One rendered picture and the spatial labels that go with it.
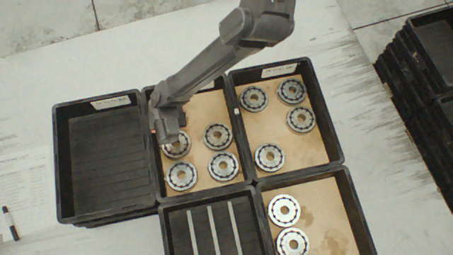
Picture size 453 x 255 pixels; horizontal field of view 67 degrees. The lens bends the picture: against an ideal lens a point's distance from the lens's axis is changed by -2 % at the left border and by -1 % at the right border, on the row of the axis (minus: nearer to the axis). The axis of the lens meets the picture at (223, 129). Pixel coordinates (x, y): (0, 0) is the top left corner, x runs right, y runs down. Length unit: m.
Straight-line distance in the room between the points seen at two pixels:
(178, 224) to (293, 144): 0.47
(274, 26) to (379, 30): 2.13
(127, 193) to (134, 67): 0.57
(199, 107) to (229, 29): 0.71
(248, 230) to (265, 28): 0.75
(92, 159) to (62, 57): 0.56
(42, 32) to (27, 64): 1.05
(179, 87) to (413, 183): 1.00
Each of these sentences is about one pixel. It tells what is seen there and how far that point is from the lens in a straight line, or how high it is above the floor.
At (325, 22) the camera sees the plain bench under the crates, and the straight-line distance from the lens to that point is 1.68.
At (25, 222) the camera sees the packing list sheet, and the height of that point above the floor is 0.70.
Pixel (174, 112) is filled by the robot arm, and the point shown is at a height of 1.15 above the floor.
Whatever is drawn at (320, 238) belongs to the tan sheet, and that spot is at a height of 0.83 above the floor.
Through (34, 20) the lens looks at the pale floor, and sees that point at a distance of 2.83.
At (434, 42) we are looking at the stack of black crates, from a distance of 2.10.
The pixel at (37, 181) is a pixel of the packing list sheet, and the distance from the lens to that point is 1.48.
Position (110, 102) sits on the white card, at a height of 0.90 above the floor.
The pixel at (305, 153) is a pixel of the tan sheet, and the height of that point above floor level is 0.83.
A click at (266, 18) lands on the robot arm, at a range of 0.56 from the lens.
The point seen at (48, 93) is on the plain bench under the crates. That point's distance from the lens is 1.60.
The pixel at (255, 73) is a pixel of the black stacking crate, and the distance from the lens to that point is 1.24.
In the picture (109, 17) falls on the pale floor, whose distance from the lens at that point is 2.64.
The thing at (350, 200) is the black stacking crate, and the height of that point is 0.89.
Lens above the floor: 1.98
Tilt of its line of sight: 70 degrees down
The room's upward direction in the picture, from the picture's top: straight up
